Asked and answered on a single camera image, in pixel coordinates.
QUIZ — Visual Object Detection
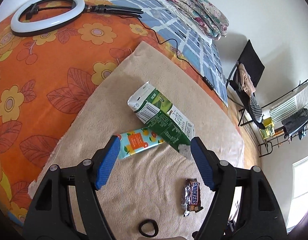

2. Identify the blue plaid bedsheet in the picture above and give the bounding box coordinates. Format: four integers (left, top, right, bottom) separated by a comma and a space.
91, 0, 229, 108

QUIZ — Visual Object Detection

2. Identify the black hair tie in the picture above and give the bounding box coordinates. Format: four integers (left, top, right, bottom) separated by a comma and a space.
137, 219, 160, 238

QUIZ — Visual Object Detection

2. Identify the black clothes drying rack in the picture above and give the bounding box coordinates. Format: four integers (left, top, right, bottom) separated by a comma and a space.
258, 79, 308, 158

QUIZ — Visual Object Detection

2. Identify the black power cable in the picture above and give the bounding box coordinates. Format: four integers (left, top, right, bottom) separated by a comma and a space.
116, 13, 215, 91

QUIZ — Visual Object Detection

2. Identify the green white milk carton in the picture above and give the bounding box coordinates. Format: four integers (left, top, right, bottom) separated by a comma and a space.
127, 82, 195, 160

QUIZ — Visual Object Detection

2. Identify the white ring light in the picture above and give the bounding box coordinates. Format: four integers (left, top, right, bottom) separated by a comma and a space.
10, 0, 143, 37

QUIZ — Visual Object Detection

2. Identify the beige fleece blanket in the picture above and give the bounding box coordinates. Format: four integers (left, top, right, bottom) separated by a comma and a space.
27, 41, 245, 240

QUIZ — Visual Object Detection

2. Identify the yellow box on rack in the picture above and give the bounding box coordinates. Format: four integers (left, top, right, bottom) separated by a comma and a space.
260, 117, 275, 140

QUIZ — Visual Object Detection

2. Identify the folded floral quilt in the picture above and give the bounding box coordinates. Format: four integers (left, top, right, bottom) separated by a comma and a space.
166, 0, 229, 40

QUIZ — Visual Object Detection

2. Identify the brown Snickers wrapper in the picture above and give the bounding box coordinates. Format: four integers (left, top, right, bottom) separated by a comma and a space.
181, 178, 203, 217

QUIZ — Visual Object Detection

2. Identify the light blue orange wrapper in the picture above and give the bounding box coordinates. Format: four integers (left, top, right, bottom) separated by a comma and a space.
116, 127, 165, 159

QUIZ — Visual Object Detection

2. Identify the black folding chair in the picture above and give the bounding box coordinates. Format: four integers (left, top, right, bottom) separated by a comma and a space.
226, 41, 265, 129

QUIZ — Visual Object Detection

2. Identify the orange floral bedsheet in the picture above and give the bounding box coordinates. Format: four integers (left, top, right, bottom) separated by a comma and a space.
0, 0, 215, 227

